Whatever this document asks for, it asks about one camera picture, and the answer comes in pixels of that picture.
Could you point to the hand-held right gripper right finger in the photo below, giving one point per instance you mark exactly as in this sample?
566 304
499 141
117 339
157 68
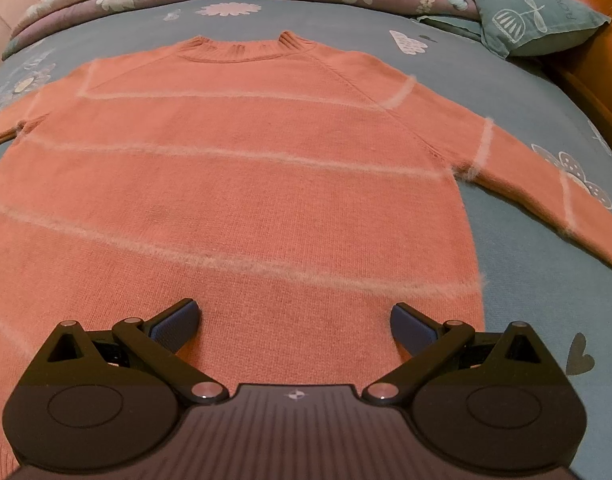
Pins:
411 327

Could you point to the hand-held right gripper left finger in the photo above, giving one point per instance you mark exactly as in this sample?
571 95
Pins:
178 322

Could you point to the orange striped knit sweater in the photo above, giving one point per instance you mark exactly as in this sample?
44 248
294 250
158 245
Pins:
236 185

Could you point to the flat blue pillow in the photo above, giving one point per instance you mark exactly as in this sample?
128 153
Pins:
456 27

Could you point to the wooden headboard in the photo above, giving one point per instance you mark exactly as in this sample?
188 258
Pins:
596 85

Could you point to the blue printed pillow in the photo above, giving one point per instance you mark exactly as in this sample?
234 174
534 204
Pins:
516 5

